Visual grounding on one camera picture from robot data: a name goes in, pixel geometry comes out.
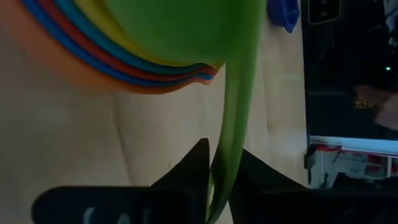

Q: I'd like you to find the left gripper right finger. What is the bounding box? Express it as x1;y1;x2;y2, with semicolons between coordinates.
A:
229;148;398;224

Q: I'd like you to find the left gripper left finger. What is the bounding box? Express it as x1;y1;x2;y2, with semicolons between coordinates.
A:
30;138;211;224

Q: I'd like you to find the orange measuring cup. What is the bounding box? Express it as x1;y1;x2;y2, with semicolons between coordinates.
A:
0;0;215;96

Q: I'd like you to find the purple measuring cup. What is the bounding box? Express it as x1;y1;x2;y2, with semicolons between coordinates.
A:
266;0;301;34

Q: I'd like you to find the teal measuring cup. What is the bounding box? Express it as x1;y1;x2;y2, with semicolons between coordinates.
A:
54;0;208;75

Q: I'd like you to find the blue measuring cup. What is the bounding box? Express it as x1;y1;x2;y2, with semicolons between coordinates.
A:
21;0;215;88

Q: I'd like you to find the white cluttered shelf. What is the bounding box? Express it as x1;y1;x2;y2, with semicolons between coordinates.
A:
307;135;398;189

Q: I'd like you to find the black camera box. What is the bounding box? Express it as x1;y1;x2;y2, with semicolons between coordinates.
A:
307;0;343;26

